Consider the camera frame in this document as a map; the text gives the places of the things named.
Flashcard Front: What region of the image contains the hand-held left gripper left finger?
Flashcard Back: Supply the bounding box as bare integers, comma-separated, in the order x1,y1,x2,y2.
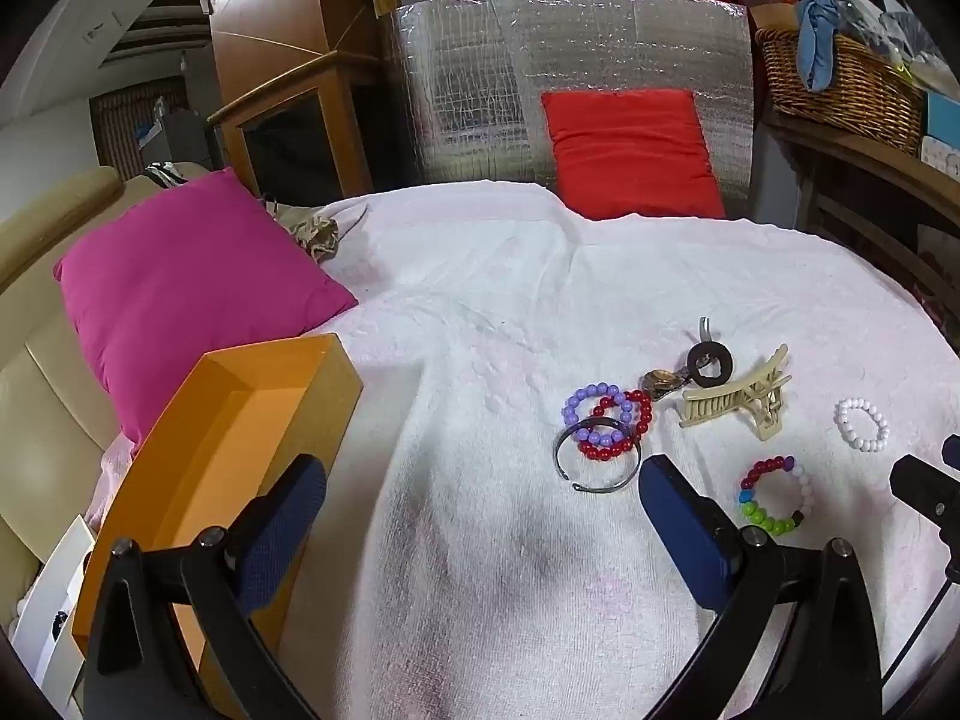
82,454,329,720

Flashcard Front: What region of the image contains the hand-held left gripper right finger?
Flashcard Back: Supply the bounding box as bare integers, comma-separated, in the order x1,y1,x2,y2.
639,454,884,720

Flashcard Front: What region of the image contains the multicolour bead bracelet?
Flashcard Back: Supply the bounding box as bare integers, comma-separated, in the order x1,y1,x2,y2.
737,455,815,537

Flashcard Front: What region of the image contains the white bead bracelet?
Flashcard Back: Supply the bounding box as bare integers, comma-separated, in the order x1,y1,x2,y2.
835,397,891,454

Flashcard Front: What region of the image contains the orange cardboard box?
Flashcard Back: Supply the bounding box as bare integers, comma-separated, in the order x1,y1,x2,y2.
71,334,365,720

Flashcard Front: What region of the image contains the black open bangle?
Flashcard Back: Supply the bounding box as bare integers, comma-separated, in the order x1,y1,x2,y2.
553,420,643,494

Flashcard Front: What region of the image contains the gold brown wristwatch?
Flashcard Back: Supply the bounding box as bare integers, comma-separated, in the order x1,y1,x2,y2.
641,367,687,400

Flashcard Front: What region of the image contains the beige hair claw clip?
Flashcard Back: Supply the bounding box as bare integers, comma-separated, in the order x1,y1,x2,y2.
679,343,792,443

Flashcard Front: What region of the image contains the white paper box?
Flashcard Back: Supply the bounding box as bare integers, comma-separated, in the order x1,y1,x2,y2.
11,514,98,713

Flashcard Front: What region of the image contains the pink cushion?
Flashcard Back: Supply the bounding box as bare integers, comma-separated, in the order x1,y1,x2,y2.
52,169,361,458

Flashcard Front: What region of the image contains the white textured blanket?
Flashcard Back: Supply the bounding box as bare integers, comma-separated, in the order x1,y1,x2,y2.
82,180,960,720

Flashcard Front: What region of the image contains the beige sofa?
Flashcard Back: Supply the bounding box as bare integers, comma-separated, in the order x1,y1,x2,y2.
0,165,151,616

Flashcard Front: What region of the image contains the crumpled beige cloth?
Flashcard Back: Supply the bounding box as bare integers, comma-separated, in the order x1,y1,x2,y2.
259,195,368,267

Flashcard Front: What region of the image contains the wooden shelf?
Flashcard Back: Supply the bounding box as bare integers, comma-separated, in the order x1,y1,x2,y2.
757,112,960,316

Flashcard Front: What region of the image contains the light blue box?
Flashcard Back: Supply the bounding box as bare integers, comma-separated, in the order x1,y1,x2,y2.
919,90,960,181

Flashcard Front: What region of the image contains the wicker basket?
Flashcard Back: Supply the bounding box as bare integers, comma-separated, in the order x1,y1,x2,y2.
754,26,927,158

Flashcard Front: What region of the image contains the small red cushion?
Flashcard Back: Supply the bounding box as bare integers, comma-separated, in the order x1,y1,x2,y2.
540,88,727,220

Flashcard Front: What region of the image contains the blue cloth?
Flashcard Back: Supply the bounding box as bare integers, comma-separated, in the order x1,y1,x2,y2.
795,0,852,91

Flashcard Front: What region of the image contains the clear plastic bag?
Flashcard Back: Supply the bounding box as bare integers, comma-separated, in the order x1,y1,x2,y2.
847,0,946,68

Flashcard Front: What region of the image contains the silver foil insulation mat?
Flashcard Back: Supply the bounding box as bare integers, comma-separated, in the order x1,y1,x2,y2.
379,0,751,220

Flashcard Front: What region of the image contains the wooden cabinet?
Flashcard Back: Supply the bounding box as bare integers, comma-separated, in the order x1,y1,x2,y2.
206,0,391,200

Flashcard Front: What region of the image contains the red bead bracelet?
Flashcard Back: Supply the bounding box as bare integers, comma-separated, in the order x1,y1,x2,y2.
576,388,653,463

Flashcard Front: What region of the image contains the black cable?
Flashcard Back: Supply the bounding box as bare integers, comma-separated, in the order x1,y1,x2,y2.
881,532,960,691

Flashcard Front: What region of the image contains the purple bead bracelet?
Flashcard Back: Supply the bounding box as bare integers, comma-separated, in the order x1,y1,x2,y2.
562,382,635,445

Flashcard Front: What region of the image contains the black ring hair clip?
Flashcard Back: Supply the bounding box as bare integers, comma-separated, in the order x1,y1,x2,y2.
686,317,736,385

